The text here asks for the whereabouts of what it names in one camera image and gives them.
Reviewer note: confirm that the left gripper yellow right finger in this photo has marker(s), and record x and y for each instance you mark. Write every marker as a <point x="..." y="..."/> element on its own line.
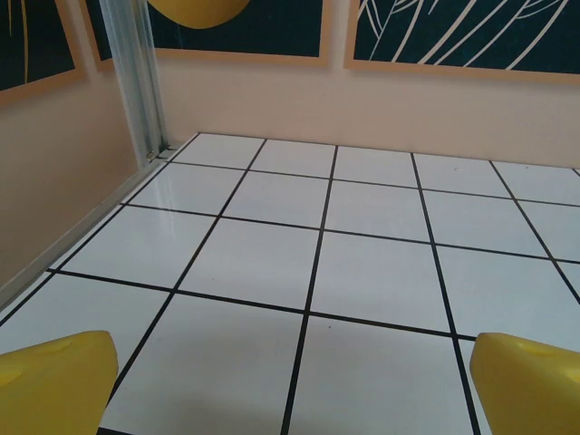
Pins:
<point x="530" y="394"/>

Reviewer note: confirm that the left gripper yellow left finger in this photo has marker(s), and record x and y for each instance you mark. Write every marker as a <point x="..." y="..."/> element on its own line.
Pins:
<point x="50" y="389"/>

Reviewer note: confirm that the aluminium corner post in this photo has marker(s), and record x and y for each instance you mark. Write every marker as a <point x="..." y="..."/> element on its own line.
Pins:
<point x="136" y="90"/>

